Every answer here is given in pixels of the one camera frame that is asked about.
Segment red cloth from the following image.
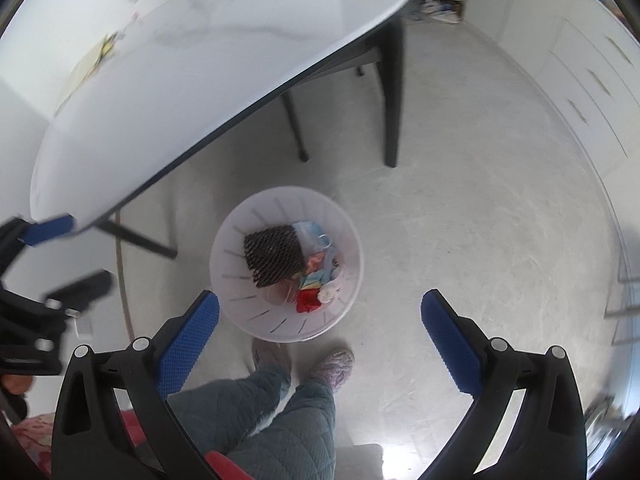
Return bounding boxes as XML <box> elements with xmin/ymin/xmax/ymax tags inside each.
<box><xmin>296</xmin><ymin>290</ymin><xmax>324</xmax><ymax>315</ymax></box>

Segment red plastic object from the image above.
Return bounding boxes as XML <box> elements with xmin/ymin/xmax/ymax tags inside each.
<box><xmin>205</xmin><ymin>450</ymin><xmax>253</xmax><ymax>480</ymax></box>

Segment black foam net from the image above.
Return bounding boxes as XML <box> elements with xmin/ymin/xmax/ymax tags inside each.
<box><xmin>243</xmin><ymin>224</ymin><xmax>307</xmax><ymax>289</ymax></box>

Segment pale yellow paper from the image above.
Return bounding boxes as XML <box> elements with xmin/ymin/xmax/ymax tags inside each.
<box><xmin>54</xmin><ymin>31</ymin><xmax>122</xmax><ymax>107</ymax></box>

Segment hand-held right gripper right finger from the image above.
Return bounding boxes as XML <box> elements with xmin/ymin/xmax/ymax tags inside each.
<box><xmin>417</xmin><ymin>287</ymin><xmax>588</xmax><ymax>480</ymax></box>

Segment pink floral clothing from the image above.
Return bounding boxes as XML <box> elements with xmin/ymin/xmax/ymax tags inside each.
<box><xmin>9</xmin><ymin>409</ymin><xmax>147</xmax><ymax>480</ymax></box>

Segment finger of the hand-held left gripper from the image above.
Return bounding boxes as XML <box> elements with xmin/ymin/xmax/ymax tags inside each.
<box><xmin>0</xmin><ymin>213</ymin><xmax>77</xmax><ymax>267</ymax></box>
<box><xmin>46</xmin><ymin>269</ymin><xmax>114</xmax><ymax>312</ymax></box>

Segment blue face mask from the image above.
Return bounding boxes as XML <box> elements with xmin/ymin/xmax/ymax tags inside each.
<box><xmin>292</xmin><ymin>220</ymin><xmax>334</xmax><ymax>262</ymax></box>

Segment white plastic waste bin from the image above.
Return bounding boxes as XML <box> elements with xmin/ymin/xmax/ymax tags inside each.
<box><xmin>210</xmin><ymin>186</ymin><xmax>364</xmax><ymax>344</ymax></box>

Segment brown floor cable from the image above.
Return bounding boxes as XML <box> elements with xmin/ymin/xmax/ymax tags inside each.
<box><xmin>115</xmin><ymin>209</ymin><xmax>136</xmax><ymax>342</ymax></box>

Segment white drawer cabinet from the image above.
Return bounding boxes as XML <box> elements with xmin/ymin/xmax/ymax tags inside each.
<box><xmin>500</xmin><ymin>0</ymin><xmax>640</xmax><ymax>177</ymax></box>

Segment grey quilted pants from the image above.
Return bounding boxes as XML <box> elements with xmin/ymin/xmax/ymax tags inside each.
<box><xmin>164</xmin><ymin>362</ymin><xmax>337</xmax><ymax>480</ymax></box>

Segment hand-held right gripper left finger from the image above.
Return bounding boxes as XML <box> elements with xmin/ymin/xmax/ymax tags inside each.
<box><xmin>50</xmin><ymin>289</ymin><xmax>251</xmax><ymax>480</ymax></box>

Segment grey pink slipper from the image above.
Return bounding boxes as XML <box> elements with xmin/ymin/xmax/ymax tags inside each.
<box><xmin>251</xmin><ymin>337</ymin><xmax>292</xmax><ymax>387</ymax></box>
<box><xmin>304</xmin><ymin>348</ymin><xmax>356</xmax><ymax>392</ymax></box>

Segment black table leg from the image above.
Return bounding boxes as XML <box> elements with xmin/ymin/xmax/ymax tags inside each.
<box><xmin>381</xmin><ymin>22</ymin><xmax>407</xmax><ymax>169</ymax></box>
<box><xmin>94</xmin><ymin>219</ymin><xmax>179</xmax><ymax>261</ymax></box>

